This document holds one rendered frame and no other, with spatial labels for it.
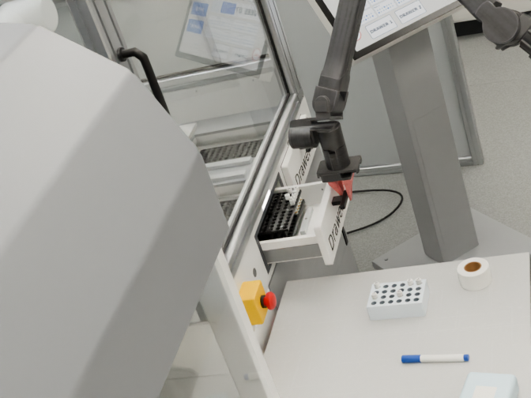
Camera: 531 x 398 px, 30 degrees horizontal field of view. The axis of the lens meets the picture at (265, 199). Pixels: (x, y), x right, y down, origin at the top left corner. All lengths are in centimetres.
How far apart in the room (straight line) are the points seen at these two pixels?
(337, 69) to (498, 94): 249
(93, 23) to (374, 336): 91
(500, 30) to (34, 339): 138
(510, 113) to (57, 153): 350
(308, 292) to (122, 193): 118
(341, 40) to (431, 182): 119
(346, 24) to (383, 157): 202
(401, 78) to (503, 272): 112
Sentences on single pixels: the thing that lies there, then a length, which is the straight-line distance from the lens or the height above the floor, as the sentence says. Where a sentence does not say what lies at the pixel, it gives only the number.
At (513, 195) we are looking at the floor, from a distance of 395.
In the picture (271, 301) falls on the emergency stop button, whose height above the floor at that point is 88.
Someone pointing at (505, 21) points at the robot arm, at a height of 127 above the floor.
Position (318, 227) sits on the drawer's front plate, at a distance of 226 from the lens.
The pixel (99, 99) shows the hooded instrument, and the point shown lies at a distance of 131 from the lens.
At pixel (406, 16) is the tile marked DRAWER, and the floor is 100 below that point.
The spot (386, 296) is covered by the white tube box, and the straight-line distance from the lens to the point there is 221.
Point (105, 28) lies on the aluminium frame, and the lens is 179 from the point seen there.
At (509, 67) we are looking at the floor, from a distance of 497.
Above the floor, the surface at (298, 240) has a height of 89.
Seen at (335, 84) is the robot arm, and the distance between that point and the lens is 229.
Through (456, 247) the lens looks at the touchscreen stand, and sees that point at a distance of 357.
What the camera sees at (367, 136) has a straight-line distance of 424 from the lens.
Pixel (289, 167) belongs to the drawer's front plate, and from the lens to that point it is 258.
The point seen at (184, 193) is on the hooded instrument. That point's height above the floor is 149.
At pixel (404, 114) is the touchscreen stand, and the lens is 326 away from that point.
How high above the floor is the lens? 209
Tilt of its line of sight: 28 degrees down
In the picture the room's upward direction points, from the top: 19 degrees counter-clockwise
